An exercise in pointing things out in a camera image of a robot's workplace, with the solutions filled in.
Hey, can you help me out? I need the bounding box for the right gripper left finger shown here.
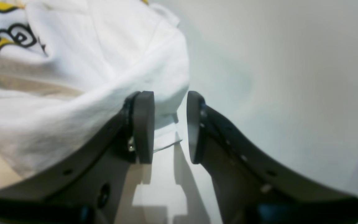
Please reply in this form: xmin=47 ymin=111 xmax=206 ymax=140
xmin=0 ymin=91 xmax=155 ymax=224

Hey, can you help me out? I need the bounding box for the white printed t-shirt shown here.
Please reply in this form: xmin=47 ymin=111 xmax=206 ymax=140
xmin=0 ymin=0 xmax=190 ymax=177

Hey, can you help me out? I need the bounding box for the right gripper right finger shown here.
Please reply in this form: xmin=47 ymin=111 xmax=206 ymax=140
xmin=186 ymin=91 xmax=358 ymax=224

